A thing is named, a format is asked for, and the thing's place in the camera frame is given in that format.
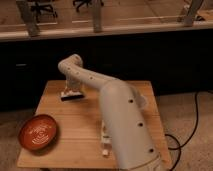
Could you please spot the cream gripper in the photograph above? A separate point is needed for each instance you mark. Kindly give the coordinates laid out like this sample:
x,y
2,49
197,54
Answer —
x,y
73,86

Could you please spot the black and white eraser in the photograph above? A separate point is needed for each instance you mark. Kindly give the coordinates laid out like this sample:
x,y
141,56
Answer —
x,y
71,96

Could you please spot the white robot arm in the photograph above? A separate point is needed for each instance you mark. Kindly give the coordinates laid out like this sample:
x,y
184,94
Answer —
x,y
120,105

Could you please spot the white tube bottle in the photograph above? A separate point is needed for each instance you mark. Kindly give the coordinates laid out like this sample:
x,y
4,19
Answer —
x,y
105,141

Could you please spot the wooden table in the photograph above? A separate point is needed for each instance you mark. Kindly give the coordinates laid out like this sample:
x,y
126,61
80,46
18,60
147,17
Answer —
x,y
77,145

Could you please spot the orange patterned bowl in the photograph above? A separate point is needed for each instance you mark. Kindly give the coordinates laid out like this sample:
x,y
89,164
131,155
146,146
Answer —
x,y
37,132

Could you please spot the right office chair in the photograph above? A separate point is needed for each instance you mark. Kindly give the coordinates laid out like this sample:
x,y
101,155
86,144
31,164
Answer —
x,y
79,3

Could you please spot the office chair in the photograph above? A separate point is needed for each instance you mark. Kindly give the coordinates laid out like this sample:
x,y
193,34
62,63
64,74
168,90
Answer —
x,y
79,3
38,6

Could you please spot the left office chair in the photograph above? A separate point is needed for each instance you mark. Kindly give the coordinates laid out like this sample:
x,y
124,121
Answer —
x,y
38,6

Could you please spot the middle metal post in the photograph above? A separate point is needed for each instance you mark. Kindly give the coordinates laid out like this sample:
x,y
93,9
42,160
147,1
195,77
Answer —
x,y
96,15

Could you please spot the metal post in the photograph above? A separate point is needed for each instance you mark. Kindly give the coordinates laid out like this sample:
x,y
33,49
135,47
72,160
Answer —
x,y
190,12
96,15
28,18

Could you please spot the left metal post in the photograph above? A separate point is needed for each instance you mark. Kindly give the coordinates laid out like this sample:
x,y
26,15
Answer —
x,y
28,18

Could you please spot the right metal post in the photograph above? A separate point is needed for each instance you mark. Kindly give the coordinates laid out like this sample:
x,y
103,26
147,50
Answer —
x,y
190,12

